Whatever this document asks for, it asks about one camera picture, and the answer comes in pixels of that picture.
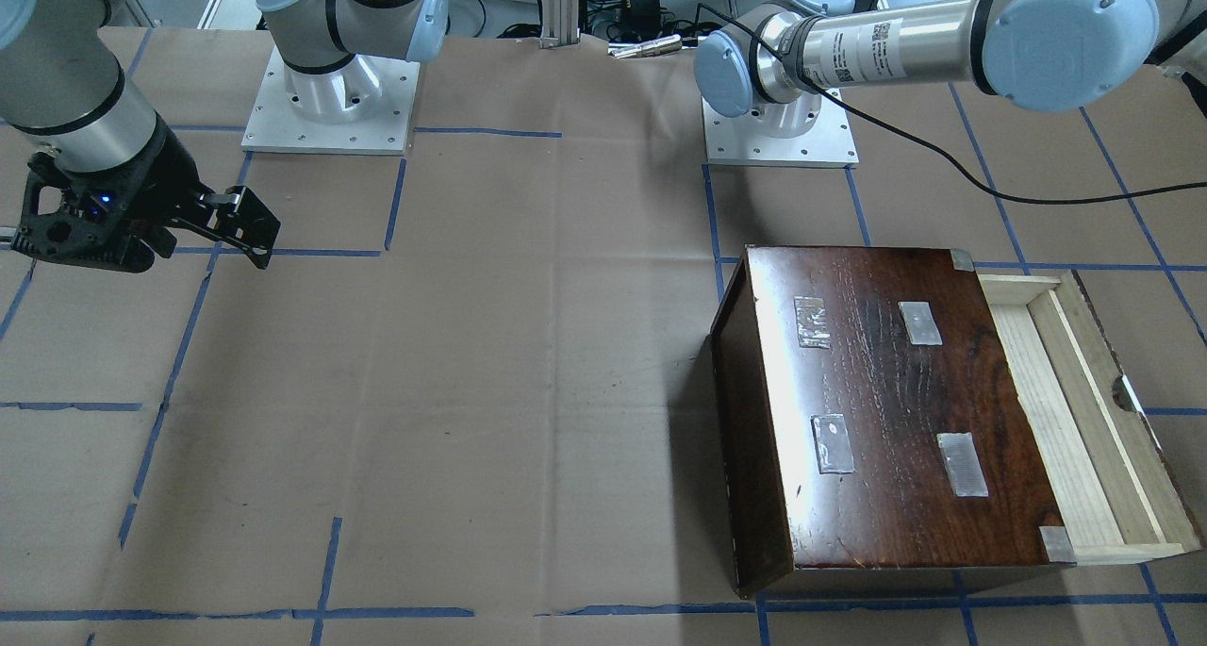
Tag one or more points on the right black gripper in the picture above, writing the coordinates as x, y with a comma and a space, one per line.
168, 182

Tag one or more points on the light wooden drawer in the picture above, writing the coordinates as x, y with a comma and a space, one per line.
1117, 498

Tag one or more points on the dark wooden drawer box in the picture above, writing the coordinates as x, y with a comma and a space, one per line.
873, 440

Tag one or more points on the brown paper table cover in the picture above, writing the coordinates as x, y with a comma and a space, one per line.
469, 402

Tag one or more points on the black power adapter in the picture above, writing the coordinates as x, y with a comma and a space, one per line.
640, 19

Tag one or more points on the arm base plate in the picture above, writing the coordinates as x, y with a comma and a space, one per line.
811, 132
364, 108

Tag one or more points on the aluminium frame post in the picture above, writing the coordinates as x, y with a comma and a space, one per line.
561, 22

